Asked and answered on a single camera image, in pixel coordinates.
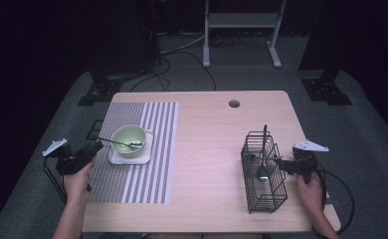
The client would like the person's left hand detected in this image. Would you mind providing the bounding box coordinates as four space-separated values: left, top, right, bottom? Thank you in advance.
61 156 97 204

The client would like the black floor cable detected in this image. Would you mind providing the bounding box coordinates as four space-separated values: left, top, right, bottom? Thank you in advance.
128 49 217 93

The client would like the black square floor frame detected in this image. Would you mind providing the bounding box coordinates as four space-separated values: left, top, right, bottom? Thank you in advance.
86 119 104 141

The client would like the metal spoon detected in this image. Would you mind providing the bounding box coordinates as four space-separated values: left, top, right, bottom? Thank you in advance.
97 135 144 149

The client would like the black stand base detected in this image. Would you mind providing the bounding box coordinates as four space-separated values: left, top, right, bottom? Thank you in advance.
77 70 125 108
300 68 353 107

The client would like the black-handled spoon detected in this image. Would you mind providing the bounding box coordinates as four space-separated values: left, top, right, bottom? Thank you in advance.
256 124 271 183

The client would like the grey striped placemat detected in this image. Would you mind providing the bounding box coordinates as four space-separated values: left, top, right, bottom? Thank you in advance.
88 101 180 204

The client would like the left hand-held gripper black cable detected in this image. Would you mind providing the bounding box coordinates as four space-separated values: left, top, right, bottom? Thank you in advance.
42 156 68 204

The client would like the white metal stand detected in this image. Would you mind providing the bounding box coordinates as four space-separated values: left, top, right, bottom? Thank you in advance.
202 0 288 70

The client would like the black wire cutlery basket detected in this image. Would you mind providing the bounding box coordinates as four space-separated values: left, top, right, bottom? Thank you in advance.
240 129 289 214

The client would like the green bowl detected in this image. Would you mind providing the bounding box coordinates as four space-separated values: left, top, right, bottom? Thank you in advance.
109 124 147 159

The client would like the right hand-held gripper black cable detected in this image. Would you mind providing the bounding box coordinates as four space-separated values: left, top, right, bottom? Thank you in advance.
312 168 356 238

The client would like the grey floor cable bundle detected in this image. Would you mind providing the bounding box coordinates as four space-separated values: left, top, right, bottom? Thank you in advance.
159 33 206 56

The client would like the white square plate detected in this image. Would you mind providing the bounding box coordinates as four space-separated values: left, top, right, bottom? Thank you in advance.
107 128 155 166

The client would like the hand-held gripper black cable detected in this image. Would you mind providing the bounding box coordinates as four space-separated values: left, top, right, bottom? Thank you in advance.
42 156 68 204
312 168 356 238

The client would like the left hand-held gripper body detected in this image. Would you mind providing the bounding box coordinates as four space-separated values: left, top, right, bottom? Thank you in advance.
42 137 96 176

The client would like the person's right hand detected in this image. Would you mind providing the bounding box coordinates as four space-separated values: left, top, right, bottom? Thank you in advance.
295 171 325 219

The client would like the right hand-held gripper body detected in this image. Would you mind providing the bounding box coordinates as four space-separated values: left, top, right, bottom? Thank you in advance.
291 139 330 184

